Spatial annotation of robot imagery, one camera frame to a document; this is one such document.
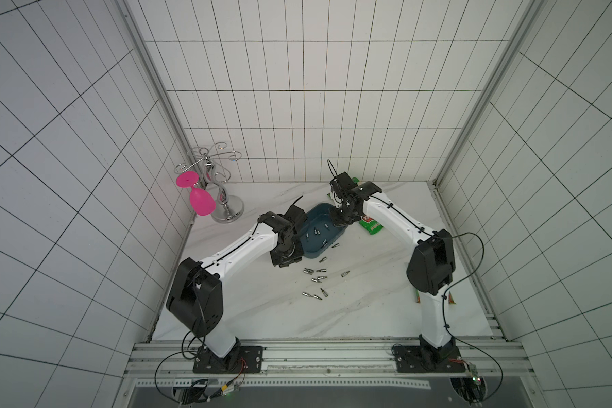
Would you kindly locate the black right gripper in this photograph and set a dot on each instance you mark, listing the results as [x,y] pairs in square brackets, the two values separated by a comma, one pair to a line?
[344,213]

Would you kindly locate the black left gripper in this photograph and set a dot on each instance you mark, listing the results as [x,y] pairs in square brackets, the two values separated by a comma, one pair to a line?
[295,257]

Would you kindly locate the dark teal storage box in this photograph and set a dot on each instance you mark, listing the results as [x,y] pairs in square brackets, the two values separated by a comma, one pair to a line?
[319,217]

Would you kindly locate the silver bit bottom long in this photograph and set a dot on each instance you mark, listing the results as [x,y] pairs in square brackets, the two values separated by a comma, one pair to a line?
[313,296]

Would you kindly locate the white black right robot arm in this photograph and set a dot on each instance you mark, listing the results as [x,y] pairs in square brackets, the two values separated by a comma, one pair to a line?
[429,270]

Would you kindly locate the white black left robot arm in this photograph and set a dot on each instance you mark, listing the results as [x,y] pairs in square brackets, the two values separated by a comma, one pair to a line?
[196,296]

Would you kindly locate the green Chuba chips bag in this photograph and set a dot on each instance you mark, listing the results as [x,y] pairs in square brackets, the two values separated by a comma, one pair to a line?
[369,224]

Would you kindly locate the pink plastic goblet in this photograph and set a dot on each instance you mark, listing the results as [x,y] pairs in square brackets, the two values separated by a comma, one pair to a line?
[201,201]

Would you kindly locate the chrome cup holder stand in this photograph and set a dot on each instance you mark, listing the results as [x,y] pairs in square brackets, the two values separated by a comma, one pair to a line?
[213,179]

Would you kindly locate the green red snack packet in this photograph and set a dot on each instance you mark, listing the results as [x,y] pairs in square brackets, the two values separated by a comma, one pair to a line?
[450,299]

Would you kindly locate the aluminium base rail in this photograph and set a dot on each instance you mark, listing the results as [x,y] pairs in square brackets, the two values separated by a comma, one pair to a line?
[302,363]

